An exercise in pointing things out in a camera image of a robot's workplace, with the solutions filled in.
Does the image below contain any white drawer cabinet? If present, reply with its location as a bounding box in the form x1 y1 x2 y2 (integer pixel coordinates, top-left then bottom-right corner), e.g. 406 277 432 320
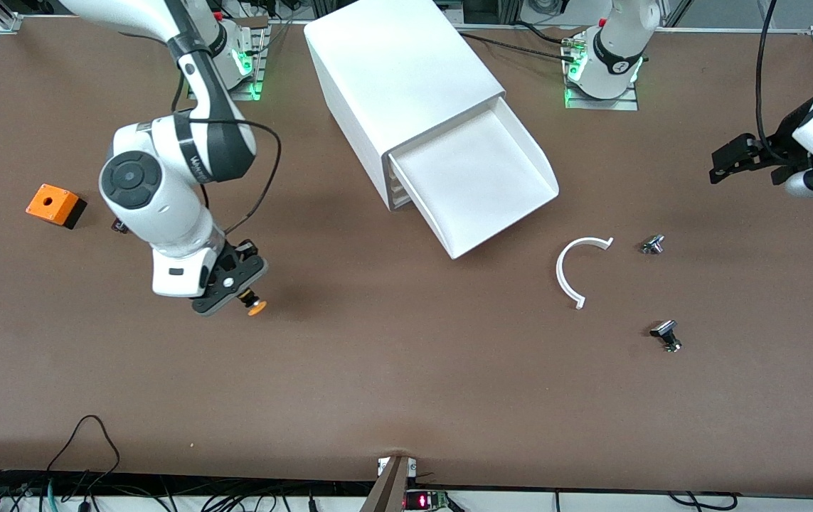
304 0 506 212

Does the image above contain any black headed metal bolt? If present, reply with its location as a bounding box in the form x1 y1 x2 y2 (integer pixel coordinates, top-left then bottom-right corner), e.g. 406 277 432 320
649 320 683 353

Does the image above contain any white curved plastic clamp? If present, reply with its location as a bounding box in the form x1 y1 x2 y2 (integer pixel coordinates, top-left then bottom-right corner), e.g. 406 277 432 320
556 238 615 310

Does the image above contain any small device with red display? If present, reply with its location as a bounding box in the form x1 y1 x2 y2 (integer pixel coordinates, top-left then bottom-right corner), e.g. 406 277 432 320
405 489 450 511

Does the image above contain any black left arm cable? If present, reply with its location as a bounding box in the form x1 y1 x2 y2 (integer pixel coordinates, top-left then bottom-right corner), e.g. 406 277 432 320
755 0 784 154

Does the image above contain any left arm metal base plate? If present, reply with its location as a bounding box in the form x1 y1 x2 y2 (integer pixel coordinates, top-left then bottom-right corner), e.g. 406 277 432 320
564 36 640 111

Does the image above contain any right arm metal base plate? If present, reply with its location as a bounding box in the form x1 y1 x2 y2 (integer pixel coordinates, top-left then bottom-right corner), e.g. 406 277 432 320
187 25 270 102

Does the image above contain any black looped cable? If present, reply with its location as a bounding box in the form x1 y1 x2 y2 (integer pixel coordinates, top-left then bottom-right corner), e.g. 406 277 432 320
47 416 121 491

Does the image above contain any orange button enclosure box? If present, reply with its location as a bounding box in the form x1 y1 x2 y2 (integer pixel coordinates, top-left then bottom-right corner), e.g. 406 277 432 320
26 183 88 230

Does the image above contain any black cable bundle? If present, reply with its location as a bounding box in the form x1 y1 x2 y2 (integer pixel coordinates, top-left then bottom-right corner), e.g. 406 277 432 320
0 469 371 512

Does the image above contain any black cable to arm base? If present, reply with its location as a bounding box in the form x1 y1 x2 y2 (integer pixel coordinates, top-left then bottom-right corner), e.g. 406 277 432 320
459 32 570 54

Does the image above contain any brown wooden post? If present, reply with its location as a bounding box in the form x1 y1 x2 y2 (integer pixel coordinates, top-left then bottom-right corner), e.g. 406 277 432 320
360 455 410 512

